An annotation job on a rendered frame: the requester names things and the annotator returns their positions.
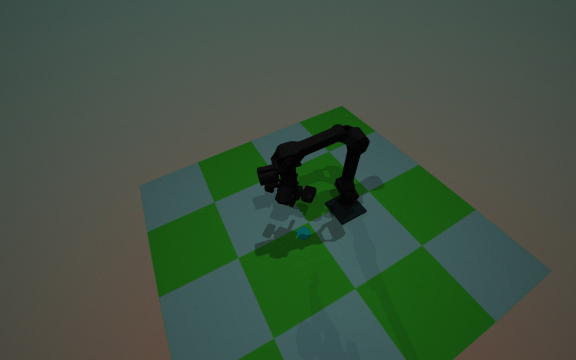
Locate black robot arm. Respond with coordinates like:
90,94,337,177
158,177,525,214
257,124,370,210

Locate teal flat circle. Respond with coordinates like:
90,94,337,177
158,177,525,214
296,227,311,240

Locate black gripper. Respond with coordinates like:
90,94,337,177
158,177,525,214
264,173,317,205

